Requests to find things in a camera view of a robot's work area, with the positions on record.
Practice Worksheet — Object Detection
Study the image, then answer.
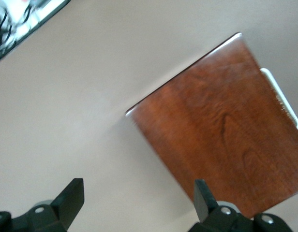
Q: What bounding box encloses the black cable bundle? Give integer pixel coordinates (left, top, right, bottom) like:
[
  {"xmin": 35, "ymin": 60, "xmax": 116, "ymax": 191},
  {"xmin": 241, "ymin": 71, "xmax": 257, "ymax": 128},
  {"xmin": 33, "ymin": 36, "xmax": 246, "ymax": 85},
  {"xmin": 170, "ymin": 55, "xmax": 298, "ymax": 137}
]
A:
[{"xmin": 0, "ymin": 0, "xmax": 67, "ymax": 61}]

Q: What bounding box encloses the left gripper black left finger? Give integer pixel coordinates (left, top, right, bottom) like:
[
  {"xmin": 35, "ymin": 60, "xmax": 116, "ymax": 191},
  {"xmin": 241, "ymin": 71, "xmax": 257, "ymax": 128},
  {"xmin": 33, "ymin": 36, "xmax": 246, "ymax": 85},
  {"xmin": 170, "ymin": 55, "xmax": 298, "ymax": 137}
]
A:
[{"xmin": 12, "ymin": 178, "xmax": 85, "ymax": 232}]

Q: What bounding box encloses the brown table cover sheet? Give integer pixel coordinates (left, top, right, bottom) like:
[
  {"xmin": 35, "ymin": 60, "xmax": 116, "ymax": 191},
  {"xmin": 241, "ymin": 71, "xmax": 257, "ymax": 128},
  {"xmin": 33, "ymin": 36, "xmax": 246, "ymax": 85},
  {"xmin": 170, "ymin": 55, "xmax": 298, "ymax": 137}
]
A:
[{"xmin": 0, "ymin": 0, "xmax": 298, "ymax": 232}]

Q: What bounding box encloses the dark brown wooden box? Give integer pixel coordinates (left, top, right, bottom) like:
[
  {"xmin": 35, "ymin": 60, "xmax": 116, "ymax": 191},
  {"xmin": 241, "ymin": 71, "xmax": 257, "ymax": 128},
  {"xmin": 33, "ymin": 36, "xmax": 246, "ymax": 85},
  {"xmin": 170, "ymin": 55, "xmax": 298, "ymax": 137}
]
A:
[{"xmin": 125, "ymin": 32, "xmax": 298, "ymax": 219}]

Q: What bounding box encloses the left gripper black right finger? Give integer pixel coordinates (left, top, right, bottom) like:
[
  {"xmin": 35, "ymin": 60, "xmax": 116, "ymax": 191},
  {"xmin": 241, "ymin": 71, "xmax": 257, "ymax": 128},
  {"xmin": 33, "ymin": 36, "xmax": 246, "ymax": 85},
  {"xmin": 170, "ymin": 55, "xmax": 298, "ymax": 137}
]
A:
[{"xmin": 190, "ymin": 179, "xmax": 253, "ymax": 232}]

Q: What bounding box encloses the light wood drawer white handle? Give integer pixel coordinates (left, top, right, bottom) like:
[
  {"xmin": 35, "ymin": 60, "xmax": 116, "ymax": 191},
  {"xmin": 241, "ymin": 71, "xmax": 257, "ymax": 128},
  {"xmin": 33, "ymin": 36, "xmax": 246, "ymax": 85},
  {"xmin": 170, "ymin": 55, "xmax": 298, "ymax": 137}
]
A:
[{"xmin": 259, "ymin": 68, "xmax": 298, "ymax": 130}]

